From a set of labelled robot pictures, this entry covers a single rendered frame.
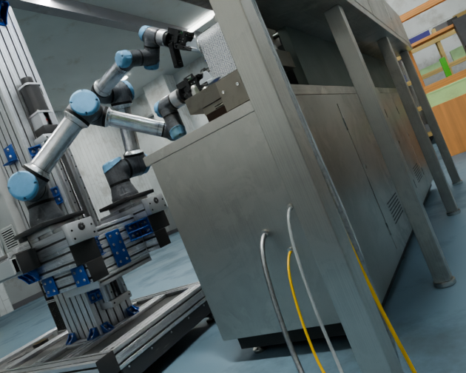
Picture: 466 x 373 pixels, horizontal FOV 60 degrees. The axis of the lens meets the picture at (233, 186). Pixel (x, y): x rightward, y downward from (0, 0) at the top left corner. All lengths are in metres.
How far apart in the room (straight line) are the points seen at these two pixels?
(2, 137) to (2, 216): 0.41
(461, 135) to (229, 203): 4.38
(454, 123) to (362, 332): 4.83
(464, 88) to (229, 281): 4.47
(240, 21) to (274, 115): 0.19
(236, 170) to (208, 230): 0.27
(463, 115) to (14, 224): 4.81
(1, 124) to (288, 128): 1.83
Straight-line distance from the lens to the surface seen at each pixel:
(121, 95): 2.33
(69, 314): 2.33
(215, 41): 1.75
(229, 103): 1.46
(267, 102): 0.78
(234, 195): 1.45
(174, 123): 1.84
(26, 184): 1.82
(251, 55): 0.80
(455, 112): 5.55
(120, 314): 2.30
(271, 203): 1.39
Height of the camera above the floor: 0.65
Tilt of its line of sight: level
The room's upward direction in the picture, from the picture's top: 22 degrees counter-clockwise
